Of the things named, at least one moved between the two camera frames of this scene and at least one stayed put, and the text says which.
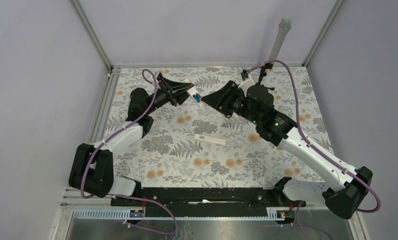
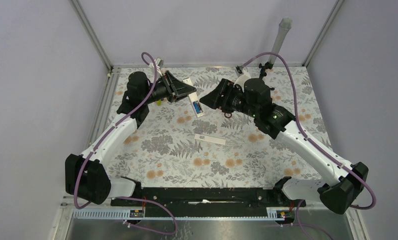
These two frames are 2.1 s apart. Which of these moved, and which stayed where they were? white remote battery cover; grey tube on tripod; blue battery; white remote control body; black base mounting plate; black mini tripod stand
Moved: white remote control body; blue battery
Stayed: white remote battery cover; grey tube on tripod; black base mounting plate; black mini tripod stand
